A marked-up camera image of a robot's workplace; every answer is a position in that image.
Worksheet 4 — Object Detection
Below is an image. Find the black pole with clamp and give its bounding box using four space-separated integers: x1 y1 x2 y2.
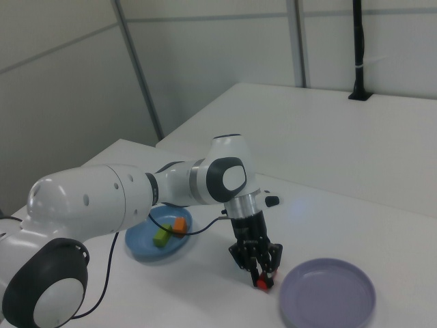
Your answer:
348 0 373 102

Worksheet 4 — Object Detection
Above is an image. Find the orange block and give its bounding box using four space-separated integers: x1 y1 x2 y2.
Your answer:
172 217 188 238

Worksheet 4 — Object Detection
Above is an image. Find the grey partition post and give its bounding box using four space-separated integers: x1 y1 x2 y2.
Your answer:
111 0 165 141
292 0 312 88

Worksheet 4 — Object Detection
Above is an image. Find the green block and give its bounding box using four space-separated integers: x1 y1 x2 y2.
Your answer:
152 224 173 247

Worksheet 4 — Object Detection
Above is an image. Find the purple plate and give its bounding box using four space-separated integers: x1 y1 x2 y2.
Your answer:
279 258 377 328

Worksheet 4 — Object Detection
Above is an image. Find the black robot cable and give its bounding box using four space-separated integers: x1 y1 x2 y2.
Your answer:
70 213 229 318

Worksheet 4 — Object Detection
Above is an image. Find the red cylinder block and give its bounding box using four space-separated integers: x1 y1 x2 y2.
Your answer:
257 271 279 291

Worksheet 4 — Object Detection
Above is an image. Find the blue plate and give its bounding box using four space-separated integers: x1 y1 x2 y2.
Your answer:
124 206 194 263

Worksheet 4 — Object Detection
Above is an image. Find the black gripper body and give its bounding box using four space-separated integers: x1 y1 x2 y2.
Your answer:
230 210 271 247

